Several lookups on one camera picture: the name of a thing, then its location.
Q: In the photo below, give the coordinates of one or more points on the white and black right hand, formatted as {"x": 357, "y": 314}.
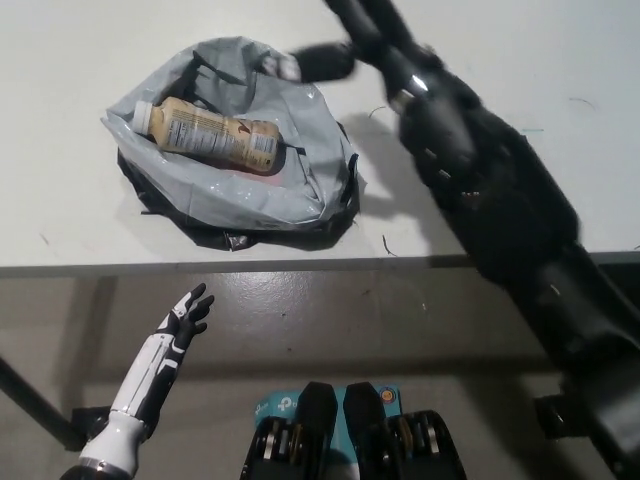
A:
{"x": 370, "y": 35}

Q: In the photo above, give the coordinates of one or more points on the white and black left hand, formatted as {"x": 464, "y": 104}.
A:
{"x": 142, "y": 385}

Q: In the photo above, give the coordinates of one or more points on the beige protein shake bottle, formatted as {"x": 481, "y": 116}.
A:
{"x": 210, "y": 132}

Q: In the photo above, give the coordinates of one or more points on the pink sheet inside bag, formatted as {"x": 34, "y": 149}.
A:
{"x": 272, "y": 177}

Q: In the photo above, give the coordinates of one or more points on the black tape under bag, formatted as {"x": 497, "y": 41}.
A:
{"x": 240, "y": 240}

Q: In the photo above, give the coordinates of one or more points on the grey plastic bag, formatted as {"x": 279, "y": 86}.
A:
{"x": 260, "y": 200}

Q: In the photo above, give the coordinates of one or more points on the black slanted table leg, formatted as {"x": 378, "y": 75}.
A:
{"x": 30, "y": 395}
{"x": 625, "y": 280}

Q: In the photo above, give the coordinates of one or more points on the black table foot bracket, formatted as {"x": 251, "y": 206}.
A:
{"x": 85, "y": 425}
{"x": 550, "y": 417}

